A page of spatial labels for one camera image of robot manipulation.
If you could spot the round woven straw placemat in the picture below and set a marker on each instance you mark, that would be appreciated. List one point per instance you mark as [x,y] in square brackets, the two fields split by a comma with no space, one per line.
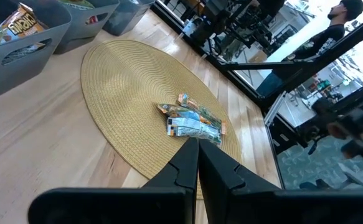
[131,93]

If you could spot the black aluminium table frame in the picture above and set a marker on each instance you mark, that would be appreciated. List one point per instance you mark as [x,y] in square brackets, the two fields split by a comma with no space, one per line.
[340,51]

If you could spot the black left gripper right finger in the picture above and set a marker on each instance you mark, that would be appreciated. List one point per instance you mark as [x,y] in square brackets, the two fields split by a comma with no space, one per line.
[277,208]

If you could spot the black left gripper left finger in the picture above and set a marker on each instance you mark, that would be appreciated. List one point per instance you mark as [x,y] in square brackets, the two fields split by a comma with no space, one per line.
[122,205]

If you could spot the grey plastic bin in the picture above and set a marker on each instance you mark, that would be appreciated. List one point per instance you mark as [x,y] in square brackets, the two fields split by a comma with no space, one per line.
[125,18]
[0,77]
[75,34]

